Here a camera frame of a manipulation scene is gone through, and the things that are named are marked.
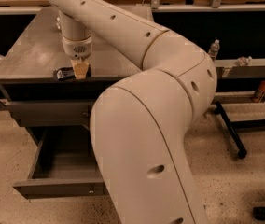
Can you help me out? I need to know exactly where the orange spray bottle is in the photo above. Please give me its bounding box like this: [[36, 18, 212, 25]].
[[252, 80, 265, 102]]

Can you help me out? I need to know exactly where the closed grey top drawer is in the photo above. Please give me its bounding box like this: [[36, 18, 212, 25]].
[[6, 101, 92, 127]]

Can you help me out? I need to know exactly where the crumpled clear plastic wrap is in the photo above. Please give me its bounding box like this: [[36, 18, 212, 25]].
[[235, 56, 252, 66]]

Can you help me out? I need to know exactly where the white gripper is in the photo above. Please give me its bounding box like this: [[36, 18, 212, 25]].
[[62, 35, 92, 79]]

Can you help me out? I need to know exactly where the black metal stand leg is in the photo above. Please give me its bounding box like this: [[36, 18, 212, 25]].
[[215, 102, 247, 159]]

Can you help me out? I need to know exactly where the grey wooden drawer cabinet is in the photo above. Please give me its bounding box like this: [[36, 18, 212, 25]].
[[0, 7, 140, 136]]

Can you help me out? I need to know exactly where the open grey middle drawer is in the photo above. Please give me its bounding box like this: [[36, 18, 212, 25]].
[[13, 126, 107, 199]]

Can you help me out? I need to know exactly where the black chair caster base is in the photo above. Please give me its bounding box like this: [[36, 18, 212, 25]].
[[253, 207, 265, 221]]

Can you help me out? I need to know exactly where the dark blue rxbar wrapper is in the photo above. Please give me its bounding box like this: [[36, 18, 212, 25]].
[[52, 64, 92, 81]]

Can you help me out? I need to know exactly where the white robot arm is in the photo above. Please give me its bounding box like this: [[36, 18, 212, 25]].
[[48, 0, 217, 224]]

